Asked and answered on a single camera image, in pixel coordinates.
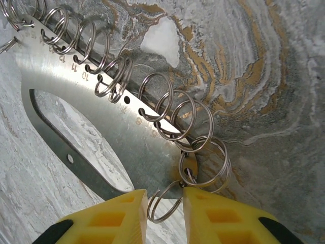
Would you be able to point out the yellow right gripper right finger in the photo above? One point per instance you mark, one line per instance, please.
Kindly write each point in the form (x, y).
(215, 223)

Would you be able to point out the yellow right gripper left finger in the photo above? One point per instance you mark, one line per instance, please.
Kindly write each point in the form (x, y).
(114, 223)

